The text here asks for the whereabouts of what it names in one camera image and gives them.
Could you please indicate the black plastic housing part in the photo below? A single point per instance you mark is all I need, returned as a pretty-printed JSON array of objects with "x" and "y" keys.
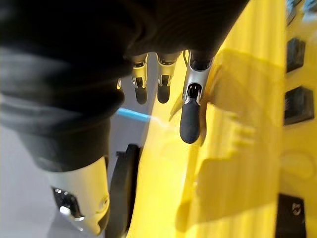
[
  {"x": 289, "y": 218},
  {"x": 296, "y": 55},
  {"x": 298, "y": 106}
]

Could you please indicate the right robot hand black cloth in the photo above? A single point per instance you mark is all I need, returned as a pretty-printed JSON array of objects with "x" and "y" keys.
[{"x": 74, "y": 62}]

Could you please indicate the yellow plastic shelf unit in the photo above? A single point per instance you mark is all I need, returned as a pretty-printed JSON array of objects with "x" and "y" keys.
[{"x": 235, "y": 148}]

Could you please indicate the black caster wheel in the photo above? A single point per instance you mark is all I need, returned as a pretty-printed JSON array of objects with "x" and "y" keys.
[{"x": 122, "y": 191}]

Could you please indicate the blue floor tape line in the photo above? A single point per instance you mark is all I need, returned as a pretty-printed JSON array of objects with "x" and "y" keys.
[{"x": 133, "y": 115}]

